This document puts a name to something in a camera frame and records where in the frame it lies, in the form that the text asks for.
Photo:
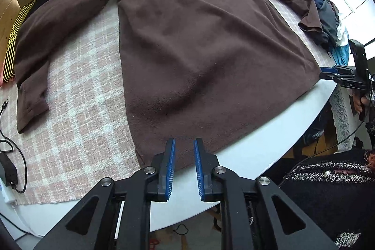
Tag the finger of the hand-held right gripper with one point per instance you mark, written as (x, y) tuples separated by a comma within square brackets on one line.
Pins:
[(328, 70), (334, 77)]

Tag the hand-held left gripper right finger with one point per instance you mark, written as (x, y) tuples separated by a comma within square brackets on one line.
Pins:
[(199, 168)]

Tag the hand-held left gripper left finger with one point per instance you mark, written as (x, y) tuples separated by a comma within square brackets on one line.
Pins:
[(170, 168)]

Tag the brown long-sleeve shirt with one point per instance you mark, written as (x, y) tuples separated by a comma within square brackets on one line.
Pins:
[(190, 48)]

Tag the person's right hand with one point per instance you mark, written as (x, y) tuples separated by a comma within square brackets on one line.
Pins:
[(357, 103)]

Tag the light blue cloth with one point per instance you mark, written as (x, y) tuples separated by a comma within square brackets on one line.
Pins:
[(341, 55)]

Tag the white lace cloth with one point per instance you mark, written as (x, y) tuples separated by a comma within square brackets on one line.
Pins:
[(342, 121)]

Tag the orange yarn scarf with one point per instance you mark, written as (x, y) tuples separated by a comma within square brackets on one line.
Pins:
[(371, 157)]

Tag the pink plaid table cloth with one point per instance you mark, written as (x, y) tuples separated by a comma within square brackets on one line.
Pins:
[(76, 109)]

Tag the person's black tweed jacket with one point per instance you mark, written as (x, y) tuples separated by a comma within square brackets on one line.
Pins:
[(328, 203)]

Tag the power strip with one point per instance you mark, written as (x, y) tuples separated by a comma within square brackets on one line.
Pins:
[(8, 197)]

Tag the black garment with yellow stripes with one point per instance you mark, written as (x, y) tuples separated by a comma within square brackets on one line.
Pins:
[(17, 33)]

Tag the pine plank board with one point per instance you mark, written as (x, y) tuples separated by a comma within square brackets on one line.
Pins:
[(8, 7)]

